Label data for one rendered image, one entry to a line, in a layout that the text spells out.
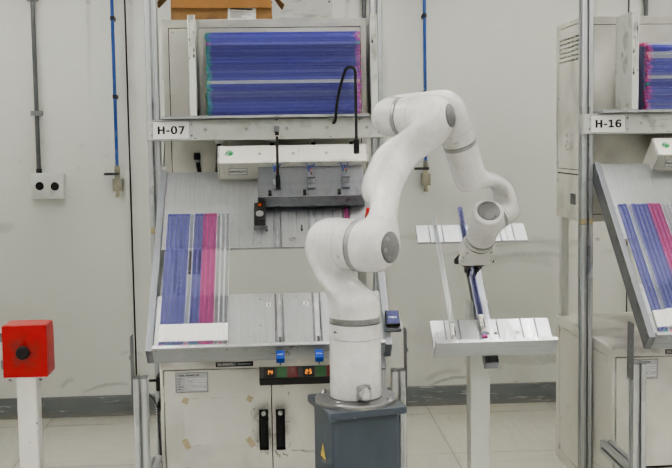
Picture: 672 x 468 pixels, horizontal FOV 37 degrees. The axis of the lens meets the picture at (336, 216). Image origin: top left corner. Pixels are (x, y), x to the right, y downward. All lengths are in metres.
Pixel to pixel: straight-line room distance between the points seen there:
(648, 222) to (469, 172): 0.86
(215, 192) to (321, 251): 1.03
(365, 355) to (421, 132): 0.54
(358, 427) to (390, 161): 0.62
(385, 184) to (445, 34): 2.59
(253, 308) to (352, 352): 0.73
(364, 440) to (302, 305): 0.75
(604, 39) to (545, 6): 1.36
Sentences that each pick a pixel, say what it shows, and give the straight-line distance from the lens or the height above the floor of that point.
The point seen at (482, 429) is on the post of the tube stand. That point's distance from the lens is 3.10.
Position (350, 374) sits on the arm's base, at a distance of 2.29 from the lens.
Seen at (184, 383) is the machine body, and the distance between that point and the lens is 3.22.
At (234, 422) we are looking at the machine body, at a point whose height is 0.42.
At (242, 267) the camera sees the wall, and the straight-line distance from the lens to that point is 4.80.
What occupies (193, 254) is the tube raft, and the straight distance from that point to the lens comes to 3.08.
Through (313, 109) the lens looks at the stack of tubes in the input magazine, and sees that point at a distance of 3.26.
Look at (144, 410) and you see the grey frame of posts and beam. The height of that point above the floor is 0.55.
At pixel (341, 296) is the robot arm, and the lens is 2.27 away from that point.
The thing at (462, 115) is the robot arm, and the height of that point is 1.36.
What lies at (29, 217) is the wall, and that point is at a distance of 4.91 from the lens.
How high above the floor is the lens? 1.31
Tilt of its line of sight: 4 degrees down
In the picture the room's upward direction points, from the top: 1 degrees counter-clockwise
